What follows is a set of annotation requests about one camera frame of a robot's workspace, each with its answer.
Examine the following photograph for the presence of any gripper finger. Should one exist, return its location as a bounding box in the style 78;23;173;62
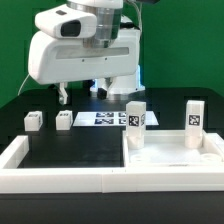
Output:
97;78;113;99
59;82;68;105

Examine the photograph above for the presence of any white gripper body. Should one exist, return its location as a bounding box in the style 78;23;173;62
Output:
28;8;140;84

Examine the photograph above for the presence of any white square tabletop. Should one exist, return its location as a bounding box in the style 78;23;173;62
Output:
123;130;224;167

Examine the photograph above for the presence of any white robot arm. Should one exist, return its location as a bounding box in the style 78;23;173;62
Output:
28;0;159;104

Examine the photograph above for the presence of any white marker sheet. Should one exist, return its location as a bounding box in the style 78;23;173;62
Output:
73;111;159;127

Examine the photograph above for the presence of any white U-shaped fence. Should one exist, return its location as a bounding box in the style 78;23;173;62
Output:
0;136;224;194

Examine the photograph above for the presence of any white cable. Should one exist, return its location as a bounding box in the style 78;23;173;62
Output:
17;73;32;97

